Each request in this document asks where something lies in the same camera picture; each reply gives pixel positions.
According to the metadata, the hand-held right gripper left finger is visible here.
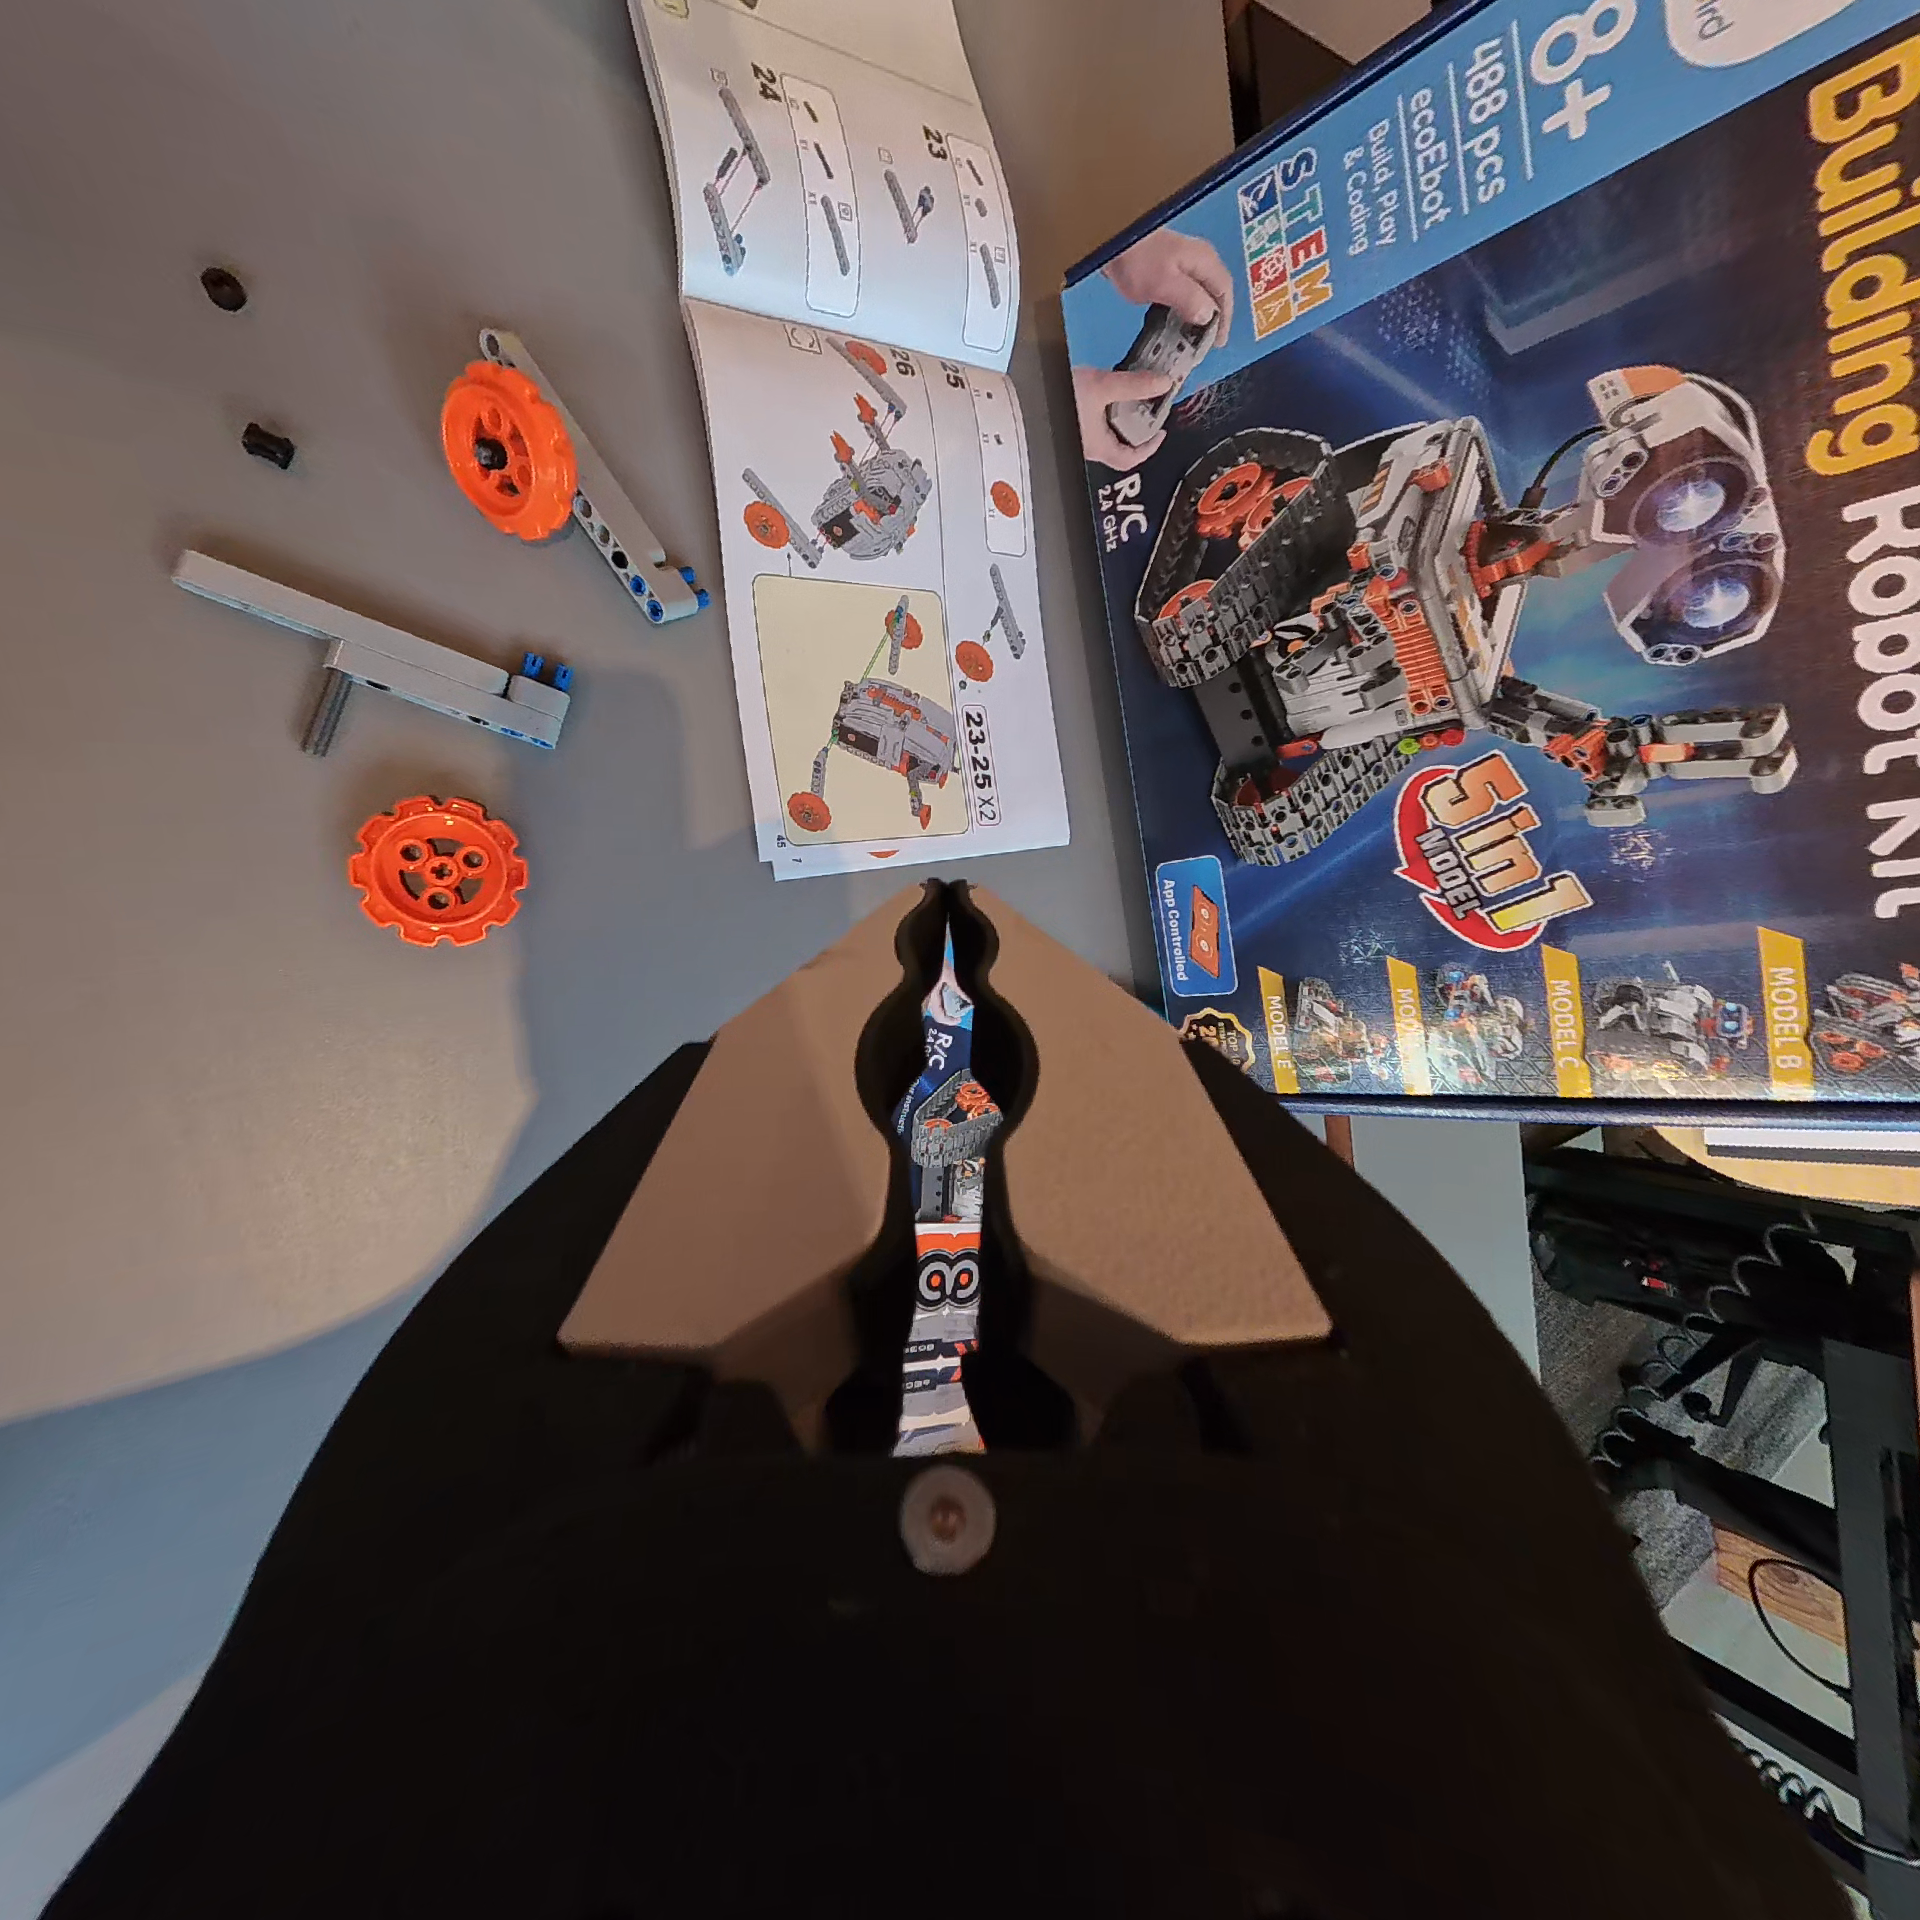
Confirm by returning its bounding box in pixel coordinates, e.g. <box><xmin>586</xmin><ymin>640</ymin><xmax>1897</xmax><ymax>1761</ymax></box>
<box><xmin>557</xmin><ymin>882</ymin><xmax>963</xmax><ymax>1453</ymax></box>

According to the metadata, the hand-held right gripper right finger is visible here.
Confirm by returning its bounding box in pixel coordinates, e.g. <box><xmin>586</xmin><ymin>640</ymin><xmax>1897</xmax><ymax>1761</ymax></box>
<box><xmin>947</xmin><ymin>882</ymin><xmax>1334</xmax><ymax>1448</ymax></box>

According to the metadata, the blue cover booklet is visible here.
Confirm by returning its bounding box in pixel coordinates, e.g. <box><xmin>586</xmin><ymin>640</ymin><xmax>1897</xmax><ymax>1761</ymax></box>
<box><xmin>897</xmin><ymin>917</ymin><xmax>1004</xmax><ymax>1210</ymax></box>

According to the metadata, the grey beam assembly with axle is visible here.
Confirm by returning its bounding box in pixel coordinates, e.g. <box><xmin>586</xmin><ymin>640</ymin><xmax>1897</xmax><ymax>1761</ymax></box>
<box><xmin>169</xmin><ymin>547</ymin><xmax>575</xmax><ymax>759</ymax></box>

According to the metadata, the grey beam with blue pins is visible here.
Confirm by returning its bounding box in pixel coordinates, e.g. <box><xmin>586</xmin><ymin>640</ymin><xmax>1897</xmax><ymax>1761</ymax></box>
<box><xmin>476</xmin><ymin>327</ymin><xmax>713</xmax><ymax>627</ymax></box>

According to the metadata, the blue robot kit box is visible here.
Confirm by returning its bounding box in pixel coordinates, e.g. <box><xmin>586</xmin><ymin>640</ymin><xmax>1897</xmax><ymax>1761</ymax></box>
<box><xmin>1061</xmin><ymin>0</ymin><xmax>1920</xmax><ymax>1121</ymax></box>

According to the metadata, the white instruction booklet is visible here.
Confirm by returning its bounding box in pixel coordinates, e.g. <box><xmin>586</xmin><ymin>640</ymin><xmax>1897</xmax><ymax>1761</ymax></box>
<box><xmin>626</xmin><ymin>0</ymin><xmax>1074</xmax><ymax>882</ymax></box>

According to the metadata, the coiled black cable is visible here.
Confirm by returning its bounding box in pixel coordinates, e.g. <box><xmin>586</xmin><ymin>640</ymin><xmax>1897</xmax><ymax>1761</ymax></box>
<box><xmin>1590</xmin><ymin>1213</ymin><xmax>1864</xmax><ymax>1486</ymax></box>

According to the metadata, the black desk frame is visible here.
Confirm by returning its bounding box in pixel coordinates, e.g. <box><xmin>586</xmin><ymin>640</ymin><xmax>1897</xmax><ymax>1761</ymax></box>
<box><xmin>1522</xmin><ymin>1140</ymin><xmax>1920</xmax><ymax>1920</ymax></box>

